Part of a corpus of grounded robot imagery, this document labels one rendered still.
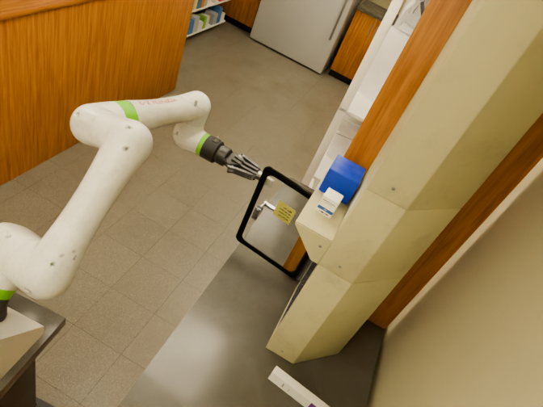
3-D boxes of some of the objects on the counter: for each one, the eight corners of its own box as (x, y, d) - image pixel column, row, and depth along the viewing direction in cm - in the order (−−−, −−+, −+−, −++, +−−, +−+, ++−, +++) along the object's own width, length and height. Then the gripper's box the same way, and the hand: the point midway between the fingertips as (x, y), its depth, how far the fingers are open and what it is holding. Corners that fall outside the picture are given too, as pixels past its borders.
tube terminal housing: (349, 319, 177) (463, 177, 129) (327, 385, 152) (459, 239, 104) (296, 287, 180) (388, 137, 132) (265, 348, 155) (365, 188, 107)
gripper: (212, 153, 159) (270, 184, 157) (229, 138, 169) (283, 168, 167) (208, 168, 164) (263, 199, 161) (224, 153, 174) (276, 182, 171)
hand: (265, 178), depth 164 cm, fingers closed
